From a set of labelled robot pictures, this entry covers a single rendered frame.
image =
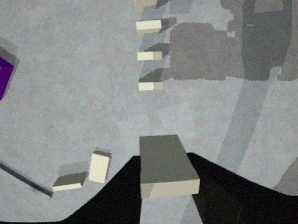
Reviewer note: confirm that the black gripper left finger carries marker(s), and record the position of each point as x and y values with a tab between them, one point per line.
118	202

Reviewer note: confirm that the purple rectangular block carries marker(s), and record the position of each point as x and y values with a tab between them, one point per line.
5	74

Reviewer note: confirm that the cream domino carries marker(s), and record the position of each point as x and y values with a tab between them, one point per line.
98	166
148	28
166	171
149	55
144	5
65	182
154	83

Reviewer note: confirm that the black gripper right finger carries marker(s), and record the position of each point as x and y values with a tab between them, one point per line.
226	198

